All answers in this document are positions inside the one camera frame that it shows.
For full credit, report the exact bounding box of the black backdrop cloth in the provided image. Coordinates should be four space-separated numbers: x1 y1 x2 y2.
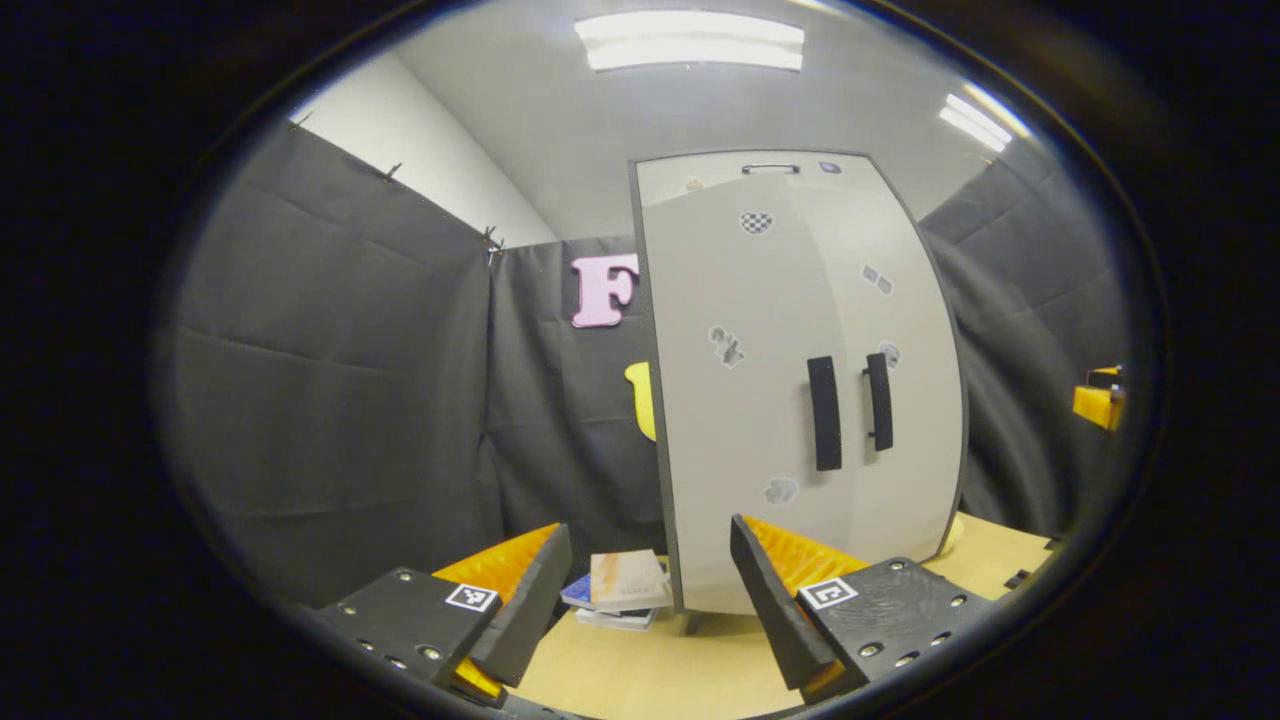
154 118 1133 608

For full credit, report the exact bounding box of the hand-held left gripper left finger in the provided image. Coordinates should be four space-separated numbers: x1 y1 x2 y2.
318 522 574 708

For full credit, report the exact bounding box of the large ceiling light panel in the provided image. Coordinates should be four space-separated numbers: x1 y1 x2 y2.
574 10 807 74

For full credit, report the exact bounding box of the grey shoe cabinet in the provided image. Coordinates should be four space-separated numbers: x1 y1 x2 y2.
628 149 970 635

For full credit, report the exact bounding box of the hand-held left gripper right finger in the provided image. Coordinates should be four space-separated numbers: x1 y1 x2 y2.
729 514 1003 703

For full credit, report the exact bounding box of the black door handle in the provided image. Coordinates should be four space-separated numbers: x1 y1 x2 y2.
806 354 844 473
862 351 895 453

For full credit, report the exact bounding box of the small ceiling light panel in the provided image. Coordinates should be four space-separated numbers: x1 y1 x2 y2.
937 91 1032 154

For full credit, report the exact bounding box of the white book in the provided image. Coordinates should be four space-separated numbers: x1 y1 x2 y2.
574 604 658 633

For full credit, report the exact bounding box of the grey shoe cabinet door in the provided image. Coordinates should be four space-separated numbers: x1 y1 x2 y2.
638 174 857 617
846 180 968 564

